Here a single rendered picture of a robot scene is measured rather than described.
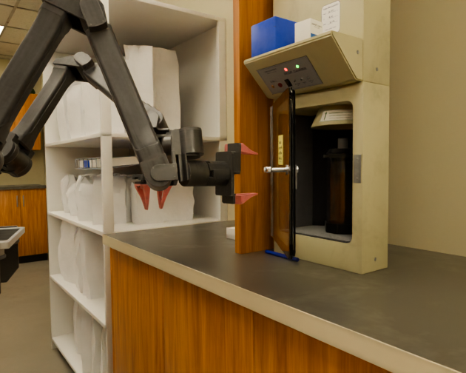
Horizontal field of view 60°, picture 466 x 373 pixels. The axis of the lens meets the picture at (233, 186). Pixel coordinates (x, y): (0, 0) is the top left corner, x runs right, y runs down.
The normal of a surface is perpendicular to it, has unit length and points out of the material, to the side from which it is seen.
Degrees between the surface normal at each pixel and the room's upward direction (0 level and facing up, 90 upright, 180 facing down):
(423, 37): 90
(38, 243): 90
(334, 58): 135
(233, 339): 90
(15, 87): 80
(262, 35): 90
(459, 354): 0
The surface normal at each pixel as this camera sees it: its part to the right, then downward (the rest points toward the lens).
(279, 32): 0.59, 0.04
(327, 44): -0.56, 0.73
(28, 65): 0.23, -0.13
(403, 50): -0.80, 0.04
